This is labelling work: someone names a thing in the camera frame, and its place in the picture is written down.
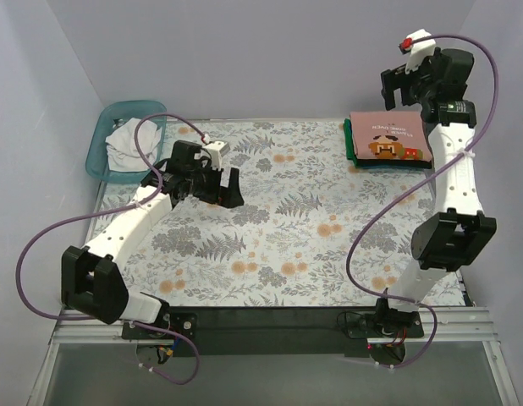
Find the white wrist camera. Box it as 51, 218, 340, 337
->
201, 134, 230, 170
399, 29, 436, 74

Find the pink t shirt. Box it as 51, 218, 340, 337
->
350, 111, 432, 163

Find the purple cable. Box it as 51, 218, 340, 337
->
345, 33, 498, 370
14, 112, 210, 384

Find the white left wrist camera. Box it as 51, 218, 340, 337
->
201, 134, 230, 170

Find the teal plastic basket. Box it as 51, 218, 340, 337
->
85, 100, 167, 184

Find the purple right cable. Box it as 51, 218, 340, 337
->
345, 33, 498, 370

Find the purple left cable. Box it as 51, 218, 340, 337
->
14, 112, 210, 384

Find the blue folded t shirt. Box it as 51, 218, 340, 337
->
355, 165, 422, 173

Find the black folded t shirt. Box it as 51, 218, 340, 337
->
354, 159, 432, 169

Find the green folded t shirt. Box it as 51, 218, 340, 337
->
343, 118, 356, 162

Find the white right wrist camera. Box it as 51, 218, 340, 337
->
399, 29, 436, 74

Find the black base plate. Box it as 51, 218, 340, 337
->
121, 306, 423, 359

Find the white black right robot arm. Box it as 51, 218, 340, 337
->
372, 45, 497, 334

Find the floral table mat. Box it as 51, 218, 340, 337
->
74, 120, 465, 308

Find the white t shirt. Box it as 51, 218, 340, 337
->
106, 118, 162, 173

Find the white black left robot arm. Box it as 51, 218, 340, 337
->
61, 140, 244, 324

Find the aluminium frame rail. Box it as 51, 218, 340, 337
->
29, 307, 519, 405

